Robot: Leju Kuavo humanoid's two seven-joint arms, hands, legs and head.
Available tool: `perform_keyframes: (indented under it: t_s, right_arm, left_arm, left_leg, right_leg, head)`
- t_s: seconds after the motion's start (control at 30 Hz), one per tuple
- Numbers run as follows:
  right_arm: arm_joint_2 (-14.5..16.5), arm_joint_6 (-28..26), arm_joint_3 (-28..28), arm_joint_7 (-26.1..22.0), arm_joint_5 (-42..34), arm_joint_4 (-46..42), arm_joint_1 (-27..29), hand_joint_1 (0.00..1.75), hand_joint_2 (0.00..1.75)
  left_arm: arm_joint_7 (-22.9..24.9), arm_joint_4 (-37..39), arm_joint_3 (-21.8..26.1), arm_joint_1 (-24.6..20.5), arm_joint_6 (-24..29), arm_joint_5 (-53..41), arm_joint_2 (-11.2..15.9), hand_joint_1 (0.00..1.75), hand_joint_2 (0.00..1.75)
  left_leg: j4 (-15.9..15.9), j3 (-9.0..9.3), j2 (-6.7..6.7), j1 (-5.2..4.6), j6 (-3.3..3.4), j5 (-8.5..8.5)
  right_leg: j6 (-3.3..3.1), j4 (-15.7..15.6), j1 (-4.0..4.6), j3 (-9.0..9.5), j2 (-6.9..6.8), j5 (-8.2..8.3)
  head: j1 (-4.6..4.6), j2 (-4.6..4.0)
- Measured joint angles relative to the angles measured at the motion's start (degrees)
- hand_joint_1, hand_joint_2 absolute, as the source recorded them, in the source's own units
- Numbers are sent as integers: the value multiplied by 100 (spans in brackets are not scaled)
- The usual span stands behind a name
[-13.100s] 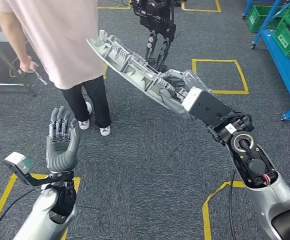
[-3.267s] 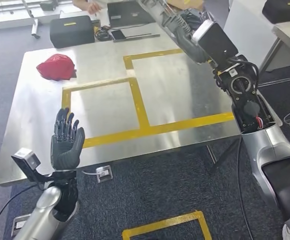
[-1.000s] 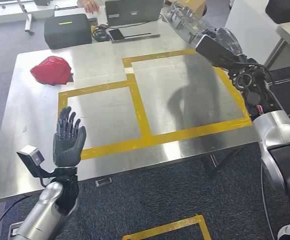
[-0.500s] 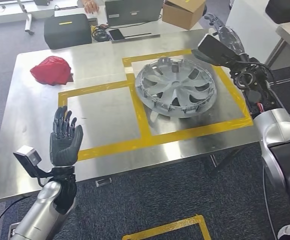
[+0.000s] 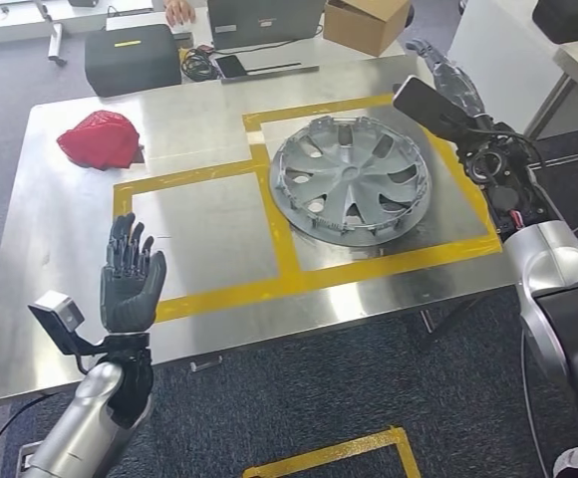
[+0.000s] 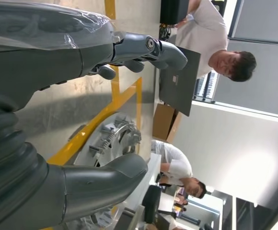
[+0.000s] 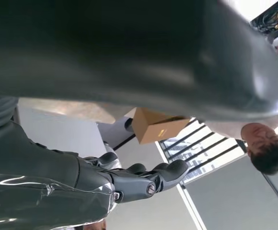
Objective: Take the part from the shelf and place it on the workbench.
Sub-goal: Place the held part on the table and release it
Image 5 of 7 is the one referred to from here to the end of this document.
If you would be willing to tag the steel workbench table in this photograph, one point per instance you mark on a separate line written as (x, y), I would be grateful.
(70, 251)

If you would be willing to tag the dark grey laptop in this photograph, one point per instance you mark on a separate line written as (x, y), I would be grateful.
(264, 23)

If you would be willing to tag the white partition panel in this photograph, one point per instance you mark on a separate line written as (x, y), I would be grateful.
(498, 53)

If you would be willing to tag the brown cardboard box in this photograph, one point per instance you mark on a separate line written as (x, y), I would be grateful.
(363, 23)

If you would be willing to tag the silver plastic wheel hubcap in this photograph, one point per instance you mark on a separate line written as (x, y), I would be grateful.
(348, 178)

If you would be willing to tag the white desk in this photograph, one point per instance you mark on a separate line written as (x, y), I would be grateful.
(20, 16)

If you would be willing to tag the red mesh cap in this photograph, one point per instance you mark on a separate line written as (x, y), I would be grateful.
(100, 138)

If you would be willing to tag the black hard case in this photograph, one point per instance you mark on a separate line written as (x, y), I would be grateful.
(134, 63)
(573, 20)

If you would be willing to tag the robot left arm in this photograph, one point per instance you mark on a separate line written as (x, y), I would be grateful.
(85, 422)

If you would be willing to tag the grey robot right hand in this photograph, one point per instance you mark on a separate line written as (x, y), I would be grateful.
(458, 86)

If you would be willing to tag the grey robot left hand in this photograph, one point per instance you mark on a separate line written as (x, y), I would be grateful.
(129, 297)

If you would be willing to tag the black smartphone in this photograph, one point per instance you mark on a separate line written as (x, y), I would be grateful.
(230, 66)

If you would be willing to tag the yellow floor tape square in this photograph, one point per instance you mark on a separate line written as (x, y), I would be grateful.
(329, 454)

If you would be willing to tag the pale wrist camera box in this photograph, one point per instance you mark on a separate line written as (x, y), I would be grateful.
(424, 105)
(60, 313)

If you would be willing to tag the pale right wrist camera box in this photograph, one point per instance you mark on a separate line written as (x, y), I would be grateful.
(424, 105)

